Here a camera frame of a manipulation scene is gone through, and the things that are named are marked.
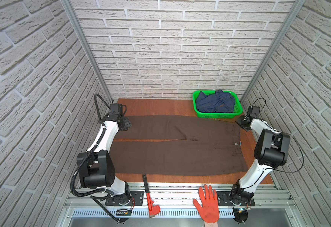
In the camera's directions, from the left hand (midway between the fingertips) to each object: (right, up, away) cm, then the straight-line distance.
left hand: (125, 121), depth 88 cm
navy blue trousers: (+68, +15, +22) cm, 73 cm away
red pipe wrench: (+20, -44, -18) cm, 51 cm away
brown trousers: (+35, -16, +4) cm, 39 cm away
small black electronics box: (+4, -47, -15) cm, 49 cm away
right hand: (+81, 0, +11) cm, 82 cm away
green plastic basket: (+81, +9, +19) cm, 84 cm away
